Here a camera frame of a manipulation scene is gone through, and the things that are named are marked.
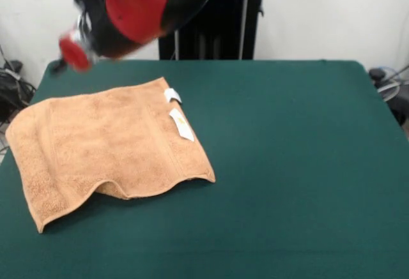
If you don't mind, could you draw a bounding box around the black cable bundle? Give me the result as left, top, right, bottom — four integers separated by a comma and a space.
0, 60, 38, 126

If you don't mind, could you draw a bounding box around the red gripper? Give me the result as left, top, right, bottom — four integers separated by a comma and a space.
50, 28, 96, 75

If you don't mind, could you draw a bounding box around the dark green table cloth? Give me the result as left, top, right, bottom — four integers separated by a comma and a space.
0, 59, 409, 279

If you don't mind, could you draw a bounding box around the black equipment with hoses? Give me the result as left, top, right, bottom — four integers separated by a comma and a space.
368, 66, 409, 126

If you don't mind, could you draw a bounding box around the tan terry towel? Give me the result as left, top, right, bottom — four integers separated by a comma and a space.
5, 76, 217, 234

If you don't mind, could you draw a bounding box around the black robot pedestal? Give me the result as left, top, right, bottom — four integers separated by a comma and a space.
158, 0, 279, 61

